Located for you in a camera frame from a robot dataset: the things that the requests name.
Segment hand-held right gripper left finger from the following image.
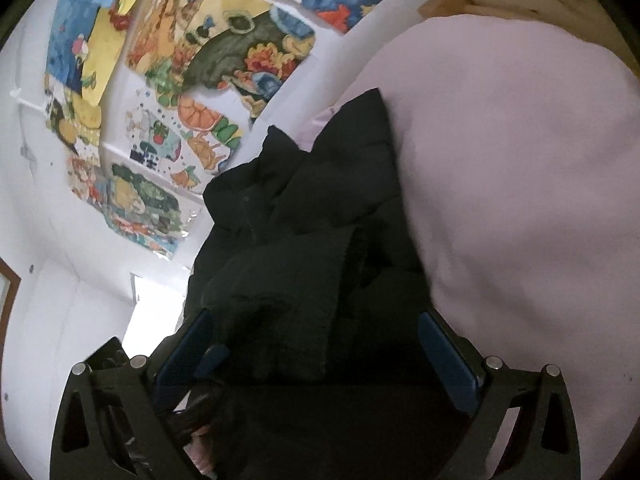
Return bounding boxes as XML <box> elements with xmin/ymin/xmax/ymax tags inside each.
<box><xmin>50</xmin><ymin>307</ymin><xmax>216</xmax><ymax>480</ymax></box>

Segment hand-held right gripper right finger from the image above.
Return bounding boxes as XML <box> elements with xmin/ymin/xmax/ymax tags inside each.
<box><xmin>417</xmin><ymin>310</ymin><xmax>581</xmax><ymax>480</ymax></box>

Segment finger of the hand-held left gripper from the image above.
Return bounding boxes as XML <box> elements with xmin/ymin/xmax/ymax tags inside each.
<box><xmin>192</xmin><ymin>344</ymin><xmax>232</xmax><ymax>386</ymax></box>

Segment black puffer jacket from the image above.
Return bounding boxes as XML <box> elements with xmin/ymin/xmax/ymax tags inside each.
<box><xmin>182</xmin><ymin>87</ymin><xmax>481</xmax><ymax>480</ymax></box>

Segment underwater orange-haired girl painting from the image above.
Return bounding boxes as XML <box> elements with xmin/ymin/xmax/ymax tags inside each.
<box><xmin>104</xmin><ymin>210</ymin><xmax>182</xmax><ymax>259</ymax></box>

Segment blond figure green painting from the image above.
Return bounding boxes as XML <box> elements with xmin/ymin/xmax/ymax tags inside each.
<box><xmin>106</xmin><ymin>161</ymin><xmax>182</xmax><ymax>228</ymax></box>

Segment drink cup and oranges painting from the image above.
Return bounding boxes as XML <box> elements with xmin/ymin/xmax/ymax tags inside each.
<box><xmin>122</xmin><ymin>89</ymin><xmax>252</xmax><ymax>187</ymax></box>

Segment yellow lantern painting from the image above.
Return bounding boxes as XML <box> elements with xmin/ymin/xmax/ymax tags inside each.
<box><xmin>44</xmin><ymin>74</ymin><xmax>104</xmax><ymax>157</ymax></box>

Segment blue sky bird painting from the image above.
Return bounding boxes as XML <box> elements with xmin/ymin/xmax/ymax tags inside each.
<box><xmin>46</xmin><ymin>7</ymin><xmax>131</xmax><ymax>107</ymax></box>

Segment brown wooden frame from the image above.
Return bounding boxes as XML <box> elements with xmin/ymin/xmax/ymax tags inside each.
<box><xmin>0</xmin><ymin>256</ymin><xmax>22</xmax><ymax>357</ymax></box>

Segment colourful wall posters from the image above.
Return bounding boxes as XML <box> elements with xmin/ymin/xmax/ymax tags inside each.
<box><xmin>125</xmin><ymin>0</ymin><xmax>317</xmax><ymax>122</ymax></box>

